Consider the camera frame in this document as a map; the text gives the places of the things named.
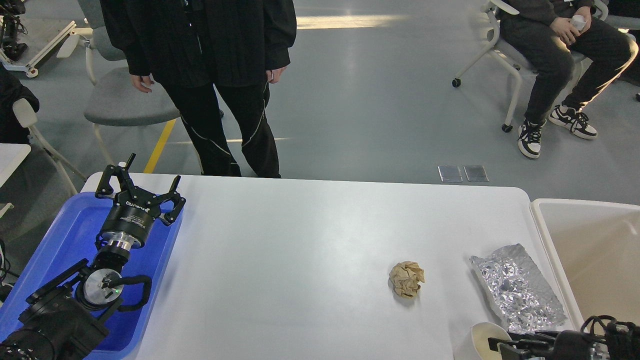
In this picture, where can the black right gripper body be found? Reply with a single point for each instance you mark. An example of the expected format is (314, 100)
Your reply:
(571, 345)

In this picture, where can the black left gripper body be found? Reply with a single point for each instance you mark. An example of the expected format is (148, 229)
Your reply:
(131, 218)

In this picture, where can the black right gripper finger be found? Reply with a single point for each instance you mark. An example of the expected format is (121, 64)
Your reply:
(519, 354)
(522, 346)

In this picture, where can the white paper cup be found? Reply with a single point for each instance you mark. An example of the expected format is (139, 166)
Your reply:
(479, 343)

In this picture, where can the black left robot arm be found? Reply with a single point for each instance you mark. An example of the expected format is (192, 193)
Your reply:
(88, 291)

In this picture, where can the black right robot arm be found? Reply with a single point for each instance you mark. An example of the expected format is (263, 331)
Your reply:
(599, 338)

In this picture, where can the robot base stand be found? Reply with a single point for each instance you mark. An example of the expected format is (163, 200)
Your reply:
(26, 42)

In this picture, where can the crumpled silver foil bag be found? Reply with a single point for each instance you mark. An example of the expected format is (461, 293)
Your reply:
(517, 291)

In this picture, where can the blue plastic tray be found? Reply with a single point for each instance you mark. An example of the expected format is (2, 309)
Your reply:
(71, 238)

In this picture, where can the grey office chair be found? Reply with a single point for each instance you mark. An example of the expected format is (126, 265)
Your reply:
(115, 95)

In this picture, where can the white side table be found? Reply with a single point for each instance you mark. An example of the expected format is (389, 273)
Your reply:
(11, 156)

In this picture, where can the beige plastic bin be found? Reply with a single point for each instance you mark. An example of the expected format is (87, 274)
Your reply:
(594, 252)

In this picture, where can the crumpled brown paper ball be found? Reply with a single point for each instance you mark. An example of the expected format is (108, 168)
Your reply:
(406, 278)

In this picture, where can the white chair at left edge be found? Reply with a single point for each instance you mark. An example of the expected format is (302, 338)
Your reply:
(27, 118)

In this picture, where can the standing person in black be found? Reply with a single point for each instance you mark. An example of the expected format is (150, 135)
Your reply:
(257, 36)

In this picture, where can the left metal floor plate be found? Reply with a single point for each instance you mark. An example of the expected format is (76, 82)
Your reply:
(450, 174)

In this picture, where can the metal floor plate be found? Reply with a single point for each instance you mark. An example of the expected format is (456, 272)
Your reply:
(476, 173)
(450, 174)

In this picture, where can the right metal floor plate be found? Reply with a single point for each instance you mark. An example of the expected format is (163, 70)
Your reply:
(476, 173)

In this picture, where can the white chair on right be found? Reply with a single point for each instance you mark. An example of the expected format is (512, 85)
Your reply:
(505, 54)

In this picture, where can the person in dark trousers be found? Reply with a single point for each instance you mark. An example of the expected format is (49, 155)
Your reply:
(546, 32)

